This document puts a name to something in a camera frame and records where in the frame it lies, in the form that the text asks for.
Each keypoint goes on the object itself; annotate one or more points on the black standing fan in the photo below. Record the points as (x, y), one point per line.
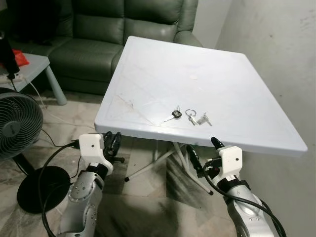
(17, 123)

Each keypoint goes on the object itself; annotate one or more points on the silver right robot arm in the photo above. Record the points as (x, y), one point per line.
(249, 210)

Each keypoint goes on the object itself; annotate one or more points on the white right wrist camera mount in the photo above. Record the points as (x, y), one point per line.
(230, 160)

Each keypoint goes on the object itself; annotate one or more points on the grey low side table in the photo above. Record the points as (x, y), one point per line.
(37, 64)

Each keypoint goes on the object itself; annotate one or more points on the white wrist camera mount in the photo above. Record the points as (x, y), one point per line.
(230, 160)
(92, 146)

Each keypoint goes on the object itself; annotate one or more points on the red packet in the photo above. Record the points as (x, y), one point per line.
(20, 58)

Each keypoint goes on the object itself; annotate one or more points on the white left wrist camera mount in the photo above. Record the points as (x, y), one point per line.
(92, 146)

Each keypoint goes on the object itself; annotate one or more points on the white plastic square table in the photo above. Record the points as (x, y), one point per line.
(207, 64)

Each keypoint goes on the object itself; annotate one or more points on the white metal table leg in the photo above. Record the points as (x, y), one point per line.
(148, 168)
(183, 160)

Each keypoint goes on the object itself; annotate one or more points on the black fabric bundle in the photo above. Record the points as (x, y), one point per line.
(34, 19)

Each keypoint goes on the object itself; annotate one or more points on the black car key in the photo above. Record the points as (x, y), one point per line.
(175, 115)

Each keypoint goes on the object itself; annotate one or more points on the black upright device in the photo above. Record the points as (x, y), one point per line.
(7, 54)

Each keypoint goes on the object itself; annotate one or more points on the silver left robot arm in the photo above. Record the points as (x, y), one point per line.
(83, 197)

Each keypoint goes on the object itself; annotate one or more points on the dark green leather sofa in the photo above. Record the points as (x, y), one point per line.
(123, 29)

